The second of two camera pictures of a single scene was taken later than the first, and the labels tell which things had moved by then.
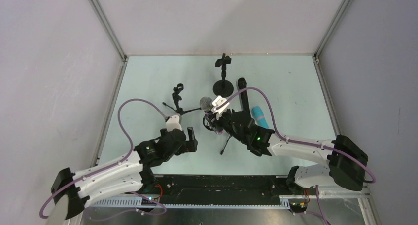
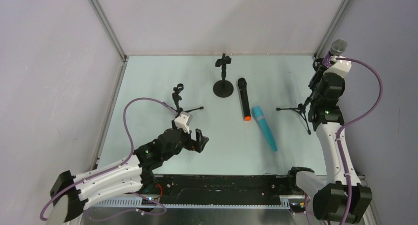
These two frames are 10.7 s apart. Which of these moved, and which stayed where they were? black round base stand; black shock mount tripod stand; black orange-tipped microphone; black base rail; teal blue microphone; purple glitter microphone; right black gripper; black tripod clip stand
Moved: black shock mount tripod stand; purple glitter microphone; right black gripper
Stayed: black base rail; teal blue microphone; black orange-tipped microphone; black tripod clip stand; black round base stand
